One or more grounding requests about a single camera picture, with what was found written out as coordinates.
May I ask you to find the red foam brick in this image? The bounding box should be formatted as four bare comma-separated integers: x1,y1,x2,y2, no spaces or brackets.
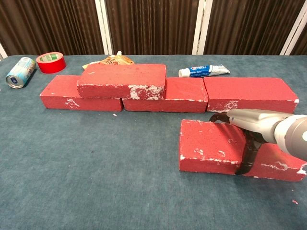
39,75,124,112
121,77,209,113
203,77,300,115

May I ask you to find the blue felt table cover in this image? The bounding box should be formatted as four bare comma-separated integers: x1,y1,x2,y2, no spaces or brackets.
0,54,307,230

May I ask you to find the red brick with chipped corner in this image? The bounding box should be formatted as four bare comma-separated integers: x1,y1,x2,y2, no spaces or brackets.
76,63,167,100

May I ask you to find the orange spout pouch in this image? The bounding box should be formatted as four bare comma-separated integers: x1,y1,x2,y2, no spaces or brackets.
82,51,135,70

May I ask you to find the light blue drink can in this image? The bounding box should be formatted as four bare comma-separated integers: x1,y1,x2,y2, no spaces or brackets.
5,57,36,89

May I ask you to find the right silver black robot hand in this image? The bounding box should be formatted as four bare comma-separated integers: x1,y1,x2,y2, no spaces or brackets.
209,108,292,175

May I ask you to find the blue white toothpaste tube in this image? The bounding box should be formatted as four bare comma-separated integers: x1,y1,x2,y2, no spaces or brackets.
178,64,230,78

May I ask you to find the red tape roll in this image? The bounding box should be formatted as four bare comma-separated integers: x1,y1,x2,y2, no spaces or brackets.
35,52,67,74

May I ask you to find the red brick with white scuffs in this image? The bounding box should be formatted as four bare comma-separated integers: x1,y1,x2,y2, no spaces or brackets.
179,119,307,183

